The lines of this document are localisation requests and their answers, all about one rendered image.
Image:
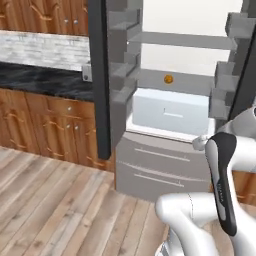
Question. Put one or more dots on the glass fridge shelf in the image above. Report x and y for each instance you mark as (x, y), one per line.
(190, 83)
(186, 40)

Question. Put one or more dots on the wooden base cupboard door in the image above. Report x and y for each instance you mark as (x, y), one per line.
(88, 143)
(13, 120)
(53, 140)

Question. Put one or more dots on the white crisper drawer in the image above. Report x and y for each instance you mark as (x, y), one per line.
(173, 106)

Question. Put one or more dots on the silver cupboard knob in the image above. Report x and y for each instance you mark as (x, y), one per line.
(69, 108)
(76, 127)
(67, 126)

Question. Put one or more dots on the grey wall socket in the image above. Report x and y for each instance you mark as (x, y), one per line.
(87, 73)

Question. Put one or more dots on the grey fridge body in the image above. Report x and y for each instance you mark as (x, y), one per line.
(186, 16)

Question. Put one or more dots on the grey freezer drawer front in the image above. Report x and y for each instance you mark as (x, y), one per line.
(160, 146)
(150, 190)

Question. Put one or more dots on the wooden cupboard drawer front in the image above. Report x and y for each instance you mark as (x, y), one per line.
(56, 106)

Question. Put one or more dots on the dark grey fridge door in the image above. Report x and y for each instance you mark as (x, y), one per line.
(245, 83)
(100, 83)

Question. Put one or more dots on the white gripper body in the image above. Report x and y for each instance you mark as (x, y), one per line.
(199, 143)

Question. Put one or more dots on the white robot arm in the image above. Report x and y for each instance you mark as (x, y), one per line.
(196, 213)

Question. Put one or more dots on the wooden wall cupboard run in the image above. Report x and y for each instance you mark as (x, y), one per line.
(43, 15)

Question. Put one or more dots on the orange fruit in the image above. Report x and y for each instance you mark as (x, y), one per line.
(168, 79)

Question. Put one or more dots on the wooden base cupboard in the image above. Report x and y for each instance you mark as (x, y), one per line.
(246, 186)

